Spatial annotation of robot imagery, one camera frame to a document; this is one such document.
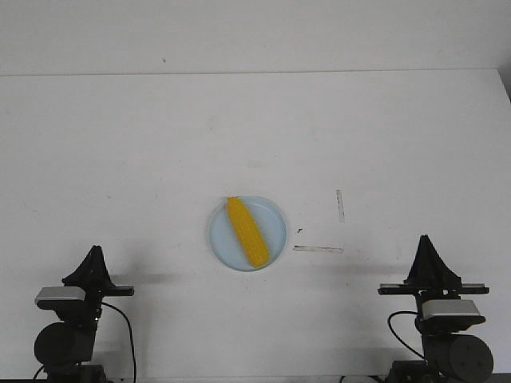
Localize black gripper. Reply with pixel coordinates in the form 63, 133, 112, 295
378, 235, 489, 302
61, 245, 134, 319

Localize light blue round plate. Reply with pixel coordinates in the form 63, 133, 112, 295
207, 195, 287, 272

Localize yellow corn cob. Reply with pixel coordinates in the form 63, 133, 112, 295
226, 197, 270, 268

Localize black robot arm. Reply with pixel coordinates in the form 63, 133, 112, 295
34, 245, 137, 382
378, 235, 494, 382

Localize vertical clear tape strip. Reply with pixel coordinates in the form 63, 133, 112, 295
335, 189, 345, 223

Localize horizontal clear tape strip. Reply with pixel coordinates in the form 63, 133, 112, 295
293, 245, 343, 254

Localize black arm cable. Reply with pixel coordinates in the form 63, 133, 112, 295
388, 310, 426, 360
100, 302, 138, 382

